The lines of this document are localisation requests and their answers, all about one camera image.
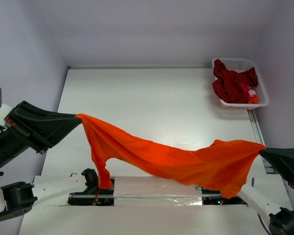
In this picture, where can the orange t shirt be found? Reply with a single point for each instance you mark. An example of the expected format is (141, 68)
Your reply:
(223, 166)

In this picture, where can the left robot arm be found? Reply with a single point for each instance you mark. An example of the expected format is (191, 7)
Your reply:
(18, 198)

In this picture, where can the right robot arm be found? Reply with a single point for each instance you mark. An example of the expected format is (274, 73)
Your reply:
(280, 220)

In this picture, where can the small orange garment in basket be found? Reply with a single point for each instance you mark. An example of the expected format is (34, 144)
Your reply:
(253, 99)

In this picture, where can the pink garment in basket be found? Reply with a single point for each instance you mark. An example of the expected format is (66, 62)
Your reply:
(247, 90)

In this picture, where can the dark red t shirt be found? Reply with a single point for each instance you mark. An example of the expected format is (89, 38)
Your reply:
(227, 85)

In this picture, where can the white plastic basket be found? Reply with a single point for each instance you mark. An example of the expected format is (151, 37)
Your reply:
(240, 65)

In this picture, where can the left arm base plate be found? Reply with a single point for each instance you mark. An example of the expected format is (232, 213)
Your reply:
(103, 197)

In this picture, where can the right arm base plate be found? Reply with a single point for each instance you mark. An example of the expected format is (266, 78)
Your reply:
(211, 197)

